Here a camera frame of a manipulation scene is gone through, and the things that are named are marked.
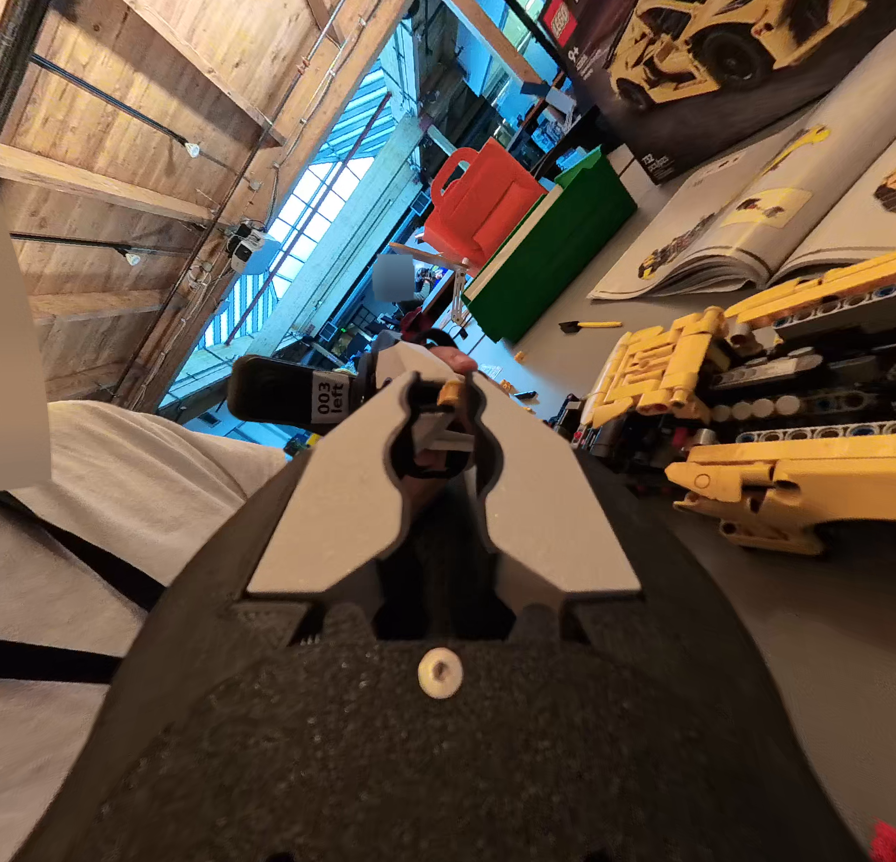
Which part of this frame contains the person's left hand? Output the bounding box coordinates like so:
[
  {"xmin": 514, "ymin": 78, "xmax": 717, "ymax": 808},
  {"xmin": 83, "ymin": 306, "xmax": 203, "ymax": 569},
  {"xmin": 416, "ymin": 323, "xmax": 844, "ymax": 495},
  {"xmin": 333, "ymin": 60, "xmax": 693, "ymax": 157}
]
[{"xmin": 428, "ymin": 344, "xmax": 480, "ymax": 376}]

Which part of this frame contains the green storage bin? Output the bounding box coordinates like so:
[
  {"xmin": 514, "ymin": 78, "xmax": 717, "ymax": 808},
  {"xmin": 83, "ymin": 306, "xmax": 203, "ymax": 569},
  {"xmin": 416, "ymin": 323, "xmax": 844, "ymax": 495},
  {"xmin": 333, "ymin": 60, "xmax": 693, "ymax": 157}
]
[{"xmin": 462, "ymin": 147, "xmax": 638, "ymax": 345}]

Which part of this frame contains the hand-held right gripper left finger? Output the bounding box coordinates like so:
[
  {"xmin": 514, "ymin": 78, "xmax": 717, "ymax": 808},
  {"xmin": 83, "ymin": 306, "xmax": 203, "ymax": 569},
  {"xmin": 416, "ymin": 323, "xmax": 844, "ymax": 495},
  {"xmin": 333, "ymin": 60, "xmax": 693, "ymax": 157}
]
[{"xmin": 246, "ymin": 371, "xmax": 422, "ymax": 626}]

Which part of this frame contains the open instruction booklet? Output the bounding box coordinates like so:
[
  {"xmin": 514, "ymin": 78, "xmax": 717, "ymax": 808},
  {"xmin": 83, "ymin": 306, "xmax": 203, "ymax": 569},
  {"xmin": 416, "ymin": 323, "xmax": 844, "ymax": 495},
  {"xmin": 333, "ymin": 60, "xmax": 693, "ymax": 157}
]
[{"xmin": 588, "ymin": 32, "xmax": 896, "ymax": 301}]

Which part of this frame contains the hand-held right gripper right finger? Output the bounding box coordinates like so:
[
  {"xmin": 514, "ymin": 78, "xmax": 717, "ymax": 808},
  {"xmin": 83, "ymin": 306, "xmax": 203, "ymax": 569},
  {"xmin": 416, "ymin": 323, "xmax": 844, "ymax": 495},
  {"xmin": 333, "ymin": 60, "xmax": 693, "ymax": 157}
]
[{"xmin": 468, "ymin": 372, "xmax": 643, "ymax": 626}]

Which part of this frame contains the grey desk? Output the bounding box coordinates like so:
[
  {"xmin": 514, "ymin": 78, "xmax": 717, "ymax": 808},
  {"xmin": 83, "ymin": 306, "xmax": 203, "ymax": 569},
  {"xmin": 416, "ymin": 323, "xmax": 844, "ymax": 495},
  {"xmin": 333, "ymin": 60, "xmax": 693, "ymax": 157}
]
[{"xmin": 448, "ymin": 106, "xmax": 896, "ymax": 849}]

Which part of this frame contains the white stand with wooden board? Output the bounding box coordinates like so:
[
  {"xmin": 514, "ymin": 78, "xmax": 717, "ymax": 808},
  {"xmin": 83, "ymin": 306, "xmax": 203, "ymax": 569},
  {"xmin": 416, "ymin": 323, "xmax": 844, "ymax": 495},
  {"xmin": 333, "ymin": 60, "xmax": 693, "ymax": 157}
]
[{"xmin": 388, "ymin": 242, "xmax": 471, "ymax": 338}]

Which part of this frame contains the red storage bin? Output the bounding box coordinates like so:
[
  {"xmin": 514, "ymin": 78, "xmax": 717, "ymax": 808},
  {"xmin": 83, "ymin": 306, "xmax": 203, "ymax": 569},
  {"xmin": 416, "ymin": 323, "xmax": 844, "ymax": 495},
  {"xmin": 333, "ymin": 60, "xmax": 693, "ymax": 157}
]
[{"xmin": 423, "ymin": 137, "xmax": 548, "ymax": 271}]

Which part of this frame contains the black lanyard strap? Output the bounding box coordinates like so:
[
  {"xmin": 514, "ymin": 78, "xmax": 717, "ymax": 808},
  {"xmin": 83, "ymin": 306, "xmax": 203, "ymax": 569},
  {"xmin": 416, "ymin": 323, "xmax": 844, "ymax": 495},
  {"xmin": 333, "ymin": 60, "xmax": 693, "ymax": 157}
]
[{"xmin": 0, "ymin": 491, "xmax": 165, "ymax": 684}]

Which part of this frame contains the toy car set box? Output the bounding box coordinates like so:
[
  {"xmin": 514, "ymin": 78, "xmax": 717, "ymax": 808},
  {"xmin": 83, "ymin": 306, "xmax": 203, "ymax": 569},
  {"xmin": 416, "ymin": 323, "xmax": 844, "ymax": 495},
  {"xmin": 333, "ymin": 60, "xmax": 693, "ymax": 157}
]
[{"xmin": 535, "ymin": 0, "xmax": 896, "ymax": 185}]

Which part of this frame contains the person's white shirt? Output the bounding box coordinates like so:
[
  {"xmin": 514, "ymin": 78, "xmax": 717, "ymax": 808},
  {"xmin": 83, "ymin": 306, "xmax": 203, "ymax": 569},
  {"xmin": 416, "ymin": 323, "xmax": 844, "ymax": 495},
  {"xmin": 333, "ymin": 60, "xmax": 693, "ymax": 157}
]
[{"xmin": 0, "ymin": 400, "xmax": 288, "ymax": 862}]

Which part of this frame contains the yellow toy brick car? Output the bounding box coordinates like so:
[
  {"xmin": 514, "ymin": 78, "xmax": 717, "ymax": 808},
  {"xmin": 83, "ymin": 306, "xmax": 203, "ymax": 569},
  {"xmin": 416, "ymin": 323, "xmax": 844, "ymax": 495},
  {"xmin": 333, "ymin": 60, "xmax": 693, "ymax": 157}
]
[{"xmin": 549, "ymin": 253, "xmax": 896, "ymax": 556}]

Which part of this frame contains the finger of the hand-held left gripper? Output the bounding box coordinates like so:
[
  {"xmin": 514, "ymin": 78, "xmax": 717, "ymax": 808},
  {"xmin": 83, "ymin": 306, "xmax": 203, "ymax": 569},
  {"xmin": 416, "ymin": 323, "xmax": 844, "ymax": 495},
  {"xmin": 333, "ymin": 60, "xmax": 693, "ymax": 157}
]
[
  {"xmin": 417, "ymin": 413, "xmax": 478, "ymax": 456},
  {"xmin": 374, "ymin": 341, "xmax": 480, "ymax": 391}
]

